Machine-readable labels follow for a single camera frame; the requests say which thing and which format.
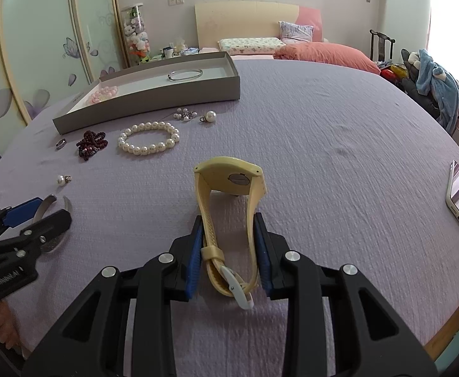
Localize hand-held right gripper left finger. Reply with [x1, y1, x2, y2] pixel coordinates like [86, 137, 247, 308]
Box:
[21, 214, 205, 377]

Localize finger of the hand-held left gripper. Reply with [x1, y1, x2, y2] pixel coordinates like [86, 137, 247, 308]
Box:
[0, 197, 44, 241]
[0, 209, 72, 262]

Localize folded pink quilt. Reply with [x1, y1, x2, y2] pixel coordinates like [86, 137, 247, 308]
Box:
[273, 41, 382, 75]

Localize thin silver bangle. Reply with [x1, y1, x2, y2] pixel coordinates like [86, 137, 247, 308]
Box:
[167, 69, 204, 83]

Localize cream and pink headboard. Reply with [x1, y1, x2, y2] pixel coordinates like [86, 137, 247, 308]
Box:
[194, 2, 324, 49]

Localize clear tube of plush toys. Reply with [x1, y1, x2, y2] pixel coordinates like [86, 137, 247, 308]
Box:
[120, 3, 150, 67]

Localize dark red bead bracelet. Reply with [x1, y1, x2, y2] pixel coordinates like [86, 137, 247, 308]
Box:
[76, 129, 109, 162]

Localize blue plush garment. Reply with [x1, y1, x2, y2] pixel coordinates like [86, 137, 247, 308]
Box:
[416, 49, 459, 135]

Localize white floral pillow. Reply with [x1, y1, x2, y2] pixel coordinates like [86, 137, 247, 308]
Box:
[218, 37, 287, 56]

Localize yellow wrist watch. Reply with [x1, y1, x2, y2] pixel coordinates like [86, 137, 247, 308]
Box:
[193, 156, 268, 310]

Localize pink bed mattress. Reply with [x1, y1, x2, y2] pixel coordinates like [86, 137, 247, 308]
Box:
[199, 47, 276, 61]

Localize white pearl bracelet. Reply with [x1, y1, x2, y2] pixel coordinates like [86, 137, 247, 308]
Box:
[117, 121, 180, 158]

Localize wide silver cuff bangle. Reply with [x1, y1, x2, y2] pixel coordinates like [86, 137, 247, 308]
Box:
[33, 194, 73, 253]

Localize pink bead bracelet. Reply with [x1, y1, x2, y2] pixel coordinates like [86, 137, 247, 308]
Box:
[87, 85, 119, 106]

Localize dark wooden chair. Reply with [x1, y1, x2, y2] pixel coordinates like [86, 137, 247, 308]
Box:
[369, 29, 395, 63]

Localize red and yellow toys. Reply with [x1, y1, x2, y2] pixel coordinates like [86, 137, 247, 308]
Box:
[379, 63, 408, 84]

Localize grey stroller seat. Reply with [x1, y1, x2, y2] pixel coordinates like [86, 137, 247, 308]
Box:
[400, 48, 450, 120]

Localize purple patterned pillow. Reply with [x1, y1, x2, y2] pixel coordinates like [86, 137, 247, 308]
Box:
[279, 21, 315, 44]

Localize floral sliding door wardrobe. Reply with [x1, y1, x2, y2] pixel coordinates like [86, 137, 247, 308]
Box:
[0, 0, 130, 193]

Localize grey cardboard tray box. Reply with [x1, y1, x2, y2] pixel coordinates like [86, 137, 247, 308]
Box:
[52, 51, 241, 135]

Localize small pearl charm cluster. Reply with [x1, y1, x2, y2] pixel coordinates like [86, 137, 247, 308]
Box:
[174, 107, 197, 123]

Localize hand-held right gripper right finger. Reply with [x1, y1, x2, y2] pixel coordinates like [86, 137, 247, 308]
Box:
[253, 212, 439, 377]

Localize person's left hand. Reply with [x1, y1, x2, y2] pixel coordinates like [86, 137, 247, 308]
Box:
[0, 298, 25, 358]

